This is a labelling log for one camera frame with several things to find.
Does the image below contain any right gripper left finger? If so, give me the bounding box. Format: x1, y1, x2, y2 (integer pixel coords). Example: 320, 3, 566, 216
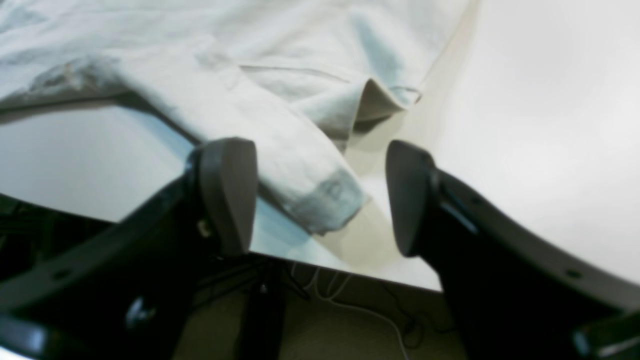
1, 137, 258, 360

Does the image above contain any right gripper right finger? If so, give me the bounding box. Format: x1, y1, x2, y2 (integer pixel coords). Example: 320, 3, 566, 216
385, 140, 640, 360

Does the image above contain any beige t-shirt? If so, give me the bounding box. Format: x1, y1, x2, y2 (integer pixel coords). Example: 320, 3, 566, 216
0, 0, 470, 234

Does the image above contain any white thin floor cable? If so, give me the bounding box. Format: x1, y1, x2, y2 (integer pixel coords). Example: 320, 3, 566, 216
290, 265, 411, 360

